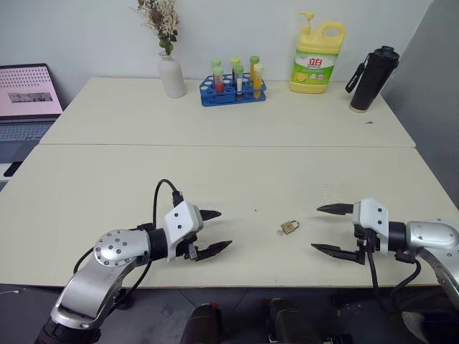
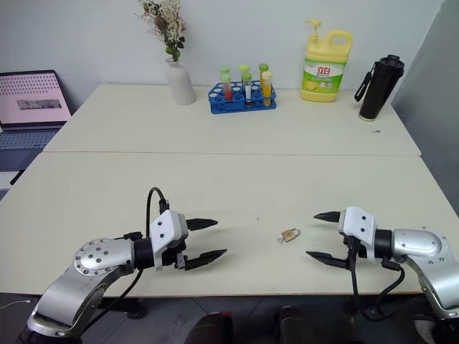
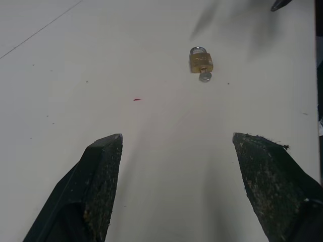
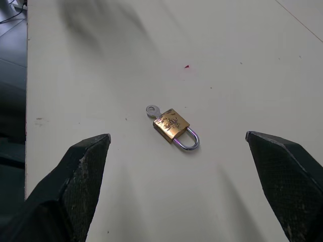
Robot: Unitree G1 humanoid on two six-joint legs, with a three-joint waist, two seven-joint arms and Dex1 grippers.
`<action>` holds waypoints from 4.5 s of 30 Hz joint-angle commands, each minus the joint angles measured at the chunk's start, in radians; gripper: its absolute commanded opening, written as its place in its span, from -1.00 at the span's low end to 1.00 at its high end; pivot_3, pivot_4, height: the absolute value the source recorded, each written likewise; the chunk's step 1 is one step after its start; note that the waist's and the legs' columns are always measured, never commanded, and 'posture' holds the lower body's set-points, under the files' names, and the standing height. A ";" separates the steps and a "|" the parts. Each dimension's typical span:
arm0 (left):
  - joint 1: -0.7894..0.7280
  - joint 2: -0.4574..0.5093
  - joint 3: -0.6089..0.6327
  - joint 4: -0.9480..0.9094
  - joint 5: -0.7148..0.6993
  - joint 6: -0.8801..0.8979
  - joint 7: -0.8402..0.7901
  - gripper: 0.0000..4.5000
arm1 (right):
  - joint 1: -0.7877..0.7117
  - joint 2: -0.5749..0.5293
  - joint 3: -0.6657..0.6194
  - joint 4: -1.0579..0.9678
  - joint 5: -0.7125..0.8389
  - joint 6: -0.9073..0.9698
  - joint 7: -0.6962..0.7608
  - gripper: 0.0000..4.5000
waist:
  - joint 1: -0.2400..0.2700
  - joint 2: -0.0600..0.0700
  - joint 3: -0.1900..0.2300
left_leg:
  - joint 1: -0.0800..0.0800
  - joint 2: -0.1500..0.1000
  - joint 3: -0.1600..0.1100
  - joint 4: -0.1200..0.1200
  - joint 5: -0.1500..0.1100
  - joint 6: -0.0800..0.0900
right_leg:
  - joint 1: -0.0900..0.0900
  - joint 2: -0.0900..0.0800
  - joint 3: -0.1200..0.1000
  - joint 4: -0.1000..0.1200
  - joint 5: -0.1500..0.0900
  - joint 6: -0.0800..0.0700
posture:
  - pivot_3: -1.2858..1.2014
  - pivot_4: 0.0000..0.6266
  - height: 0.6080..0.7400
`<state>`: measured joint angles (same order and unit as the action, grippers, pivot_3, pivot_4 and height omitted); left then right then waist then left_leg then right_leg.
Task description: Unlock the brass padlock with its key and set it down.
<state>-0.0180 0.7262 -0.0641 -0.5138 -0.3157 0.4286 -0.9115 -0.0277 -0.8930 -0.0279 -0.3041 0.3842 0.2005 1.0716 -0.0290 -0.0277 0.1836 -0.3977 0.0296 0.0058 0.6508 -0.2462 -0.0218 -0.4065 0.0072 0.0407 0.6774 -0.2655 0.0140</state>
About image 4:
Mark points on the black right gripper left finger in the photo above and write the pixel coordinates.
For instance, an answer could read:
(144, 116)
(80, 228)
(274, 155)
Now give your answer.
(63, 186)

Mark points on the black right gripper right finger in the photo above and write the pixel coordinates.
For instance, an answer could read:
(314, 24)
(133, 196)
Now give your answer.
(285, 176)

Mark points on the small silver key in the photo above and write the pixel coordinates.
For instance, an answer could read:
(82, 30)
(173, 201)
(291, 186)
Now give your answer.
(153, 112)

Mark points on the brass padlock with steel shackle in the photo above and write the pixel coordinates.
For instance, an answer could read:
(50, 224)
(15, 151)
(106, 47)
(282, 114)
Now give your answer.
(174, 127)

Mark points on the white furniture leg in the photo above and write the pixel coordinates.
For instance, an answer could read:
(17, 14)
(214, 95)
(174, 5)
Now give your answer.
(7, 6)

